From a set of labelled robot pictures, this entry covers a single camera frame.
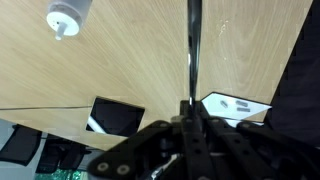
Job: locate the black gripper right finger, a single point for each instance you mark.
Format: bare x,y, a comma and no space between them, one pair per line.
240,153

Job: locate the black office chair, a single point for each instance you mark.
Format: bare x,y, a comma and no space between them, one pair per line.
63,153
20,145

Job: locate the silver metal fork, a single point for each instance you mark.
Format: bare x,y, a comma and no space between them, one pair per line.
194,50

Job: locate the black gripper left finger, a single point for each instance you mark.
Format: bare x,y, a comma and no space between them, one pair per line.
150,150

